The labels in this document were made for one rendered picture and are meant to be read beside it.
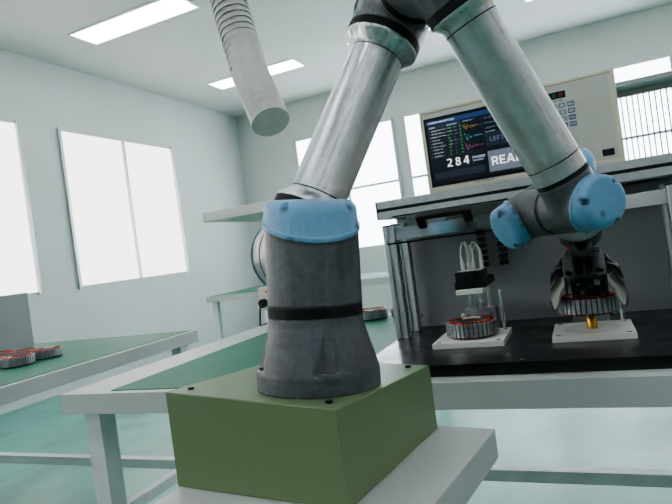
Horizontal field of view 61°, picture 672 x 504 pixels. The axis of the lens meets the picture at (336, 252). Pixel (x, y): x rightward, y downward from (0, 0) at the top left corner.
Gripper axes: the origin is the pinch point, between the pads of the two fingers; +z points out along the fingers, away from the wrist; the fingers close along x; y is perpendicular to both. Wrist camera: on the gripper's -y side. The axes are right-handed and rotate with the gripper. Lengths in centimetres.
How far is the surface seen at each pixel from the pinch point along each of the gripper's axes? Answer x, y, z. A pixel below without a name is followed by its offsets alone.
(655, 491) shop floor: 14, -36, 128
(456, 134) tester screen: -24, -37, -24
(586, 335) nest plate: -1.1, 6.3, 2.1
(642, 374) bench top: 6.5, 22.4, -5.4
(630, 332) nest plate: 6.5, 6.1, 2.1
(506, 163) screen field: -13.8, -32.0, -16.5
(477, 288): -22.5, -8.4, 0.6
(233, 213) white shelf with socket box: -108, -56, -2
